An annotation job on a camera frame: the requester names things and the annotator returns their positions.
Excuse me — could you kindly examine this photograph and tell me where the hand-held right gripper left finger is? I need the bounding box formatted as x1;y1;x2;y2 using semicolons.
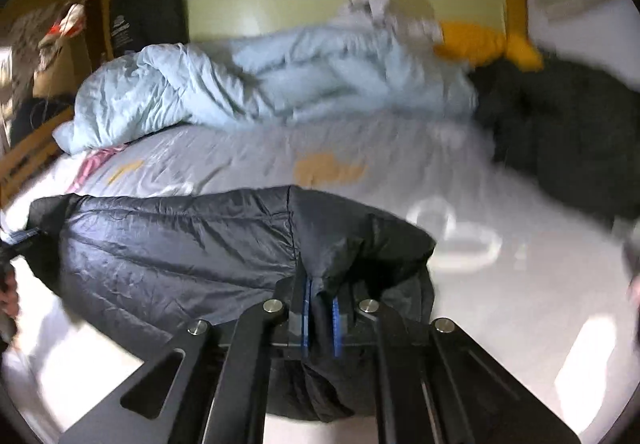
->
59;273;315;444

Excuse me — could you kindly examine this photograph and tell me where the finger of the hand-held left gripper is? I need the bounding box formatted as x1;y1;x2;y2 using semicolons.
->
0;226;45;246

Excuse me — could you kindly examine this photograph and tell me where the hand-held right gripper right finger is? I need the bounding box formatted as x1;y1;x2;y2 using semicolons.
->
331;283;584;444

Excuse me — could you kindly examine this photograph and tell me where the black puffer jacket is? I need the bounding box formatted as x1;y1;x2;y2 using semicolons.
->
27;185;437;424

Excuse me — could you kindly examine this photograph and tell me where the dark clothes pile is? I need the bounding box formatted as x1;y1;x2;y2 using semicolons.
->
471;51;640;231

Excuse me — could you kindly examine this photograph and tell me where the person's left hand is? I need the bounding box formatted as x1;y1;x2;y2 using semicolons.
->
0;270;22;341

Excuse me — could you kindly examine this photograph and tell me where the pink striped cloth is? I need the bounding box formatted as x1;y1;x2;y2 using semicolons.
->
66;145;127;193

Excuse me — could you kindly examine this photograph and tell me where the white and grey bed sheet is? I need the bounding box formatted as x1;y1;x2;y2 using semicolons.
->
0;111;640;444

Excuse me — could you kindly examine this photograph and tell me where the cardboard box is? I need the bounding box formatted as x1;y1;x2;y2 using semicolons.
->
31;38;92;98

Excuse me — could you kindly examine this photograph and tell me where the white and red cloth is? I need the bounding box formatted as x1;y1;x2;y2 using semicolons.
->
41;3;87;46

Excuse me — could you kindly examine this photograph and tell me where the light blue duvet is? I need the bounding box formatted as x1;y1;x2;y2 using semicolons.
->
52;24;479;156

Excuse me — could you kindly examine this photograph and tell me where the black hanging garment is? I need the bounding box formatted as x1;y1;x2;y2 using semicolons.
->
107;0;189;61

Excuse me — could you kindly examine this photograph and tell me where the yellow cloth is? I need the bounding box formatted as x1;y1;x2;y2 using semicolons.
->
433;21;544;71

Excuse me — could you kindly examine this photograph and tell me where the white crumpled cloth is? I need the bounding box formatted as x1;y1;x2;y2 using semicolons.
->
344;0;444;41

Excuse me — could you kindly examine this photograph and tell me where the wooden bed frame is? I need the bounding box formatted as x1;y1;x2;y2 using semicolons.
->
0;106;77;206

